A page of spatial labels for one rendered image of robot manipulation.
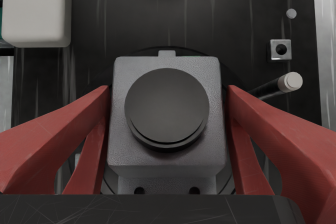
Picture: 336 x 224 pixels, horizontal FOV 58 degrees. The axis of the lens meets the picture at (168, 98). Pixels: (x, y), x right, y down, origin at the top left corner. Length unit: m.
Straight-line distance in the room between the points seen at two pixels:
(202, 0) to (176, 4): 0.02
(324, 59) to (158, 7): 0.14
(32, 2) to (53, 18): 0.02
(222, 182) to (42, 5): 0.18
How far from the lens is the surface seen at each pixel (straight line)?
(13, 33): 0.25
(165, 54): 0.17
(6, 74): 0.33
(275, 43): 0.25
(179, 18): 0.25
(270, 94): 0.16
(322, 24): 0.29
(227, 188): 0.22
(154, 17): 0.25
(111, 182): 0.22
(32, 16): 0.25
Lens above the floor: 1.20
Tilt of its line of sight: 84 degrees down
